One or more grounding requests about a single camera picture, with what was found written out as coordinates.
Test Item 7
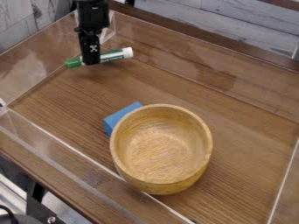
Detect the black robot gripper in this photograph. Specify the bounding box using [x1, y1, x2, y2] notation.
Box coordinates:
[75, 0, 109, 66]

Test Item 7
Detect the green and white marker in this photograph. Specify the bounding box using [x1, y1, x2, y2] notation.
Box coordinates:
[64, 47, 133, 68]

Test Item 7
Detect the brown wooden bowl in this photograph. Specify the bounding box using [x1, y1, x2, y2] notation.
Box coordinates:
[109, 104, 212, 195]

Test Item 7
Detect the blue rectangular block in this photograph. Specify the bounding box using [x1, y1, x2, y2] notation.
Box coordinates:
[103, 101, 143, 136]

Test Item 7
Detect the black metal table frame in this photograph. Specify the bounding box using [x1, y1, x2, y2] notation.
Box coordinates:
[25, 182, 67, 224]

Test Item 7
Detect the black cable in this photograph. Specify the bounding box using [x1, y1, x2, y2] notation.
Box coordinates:
[0, 204, 21, 224]

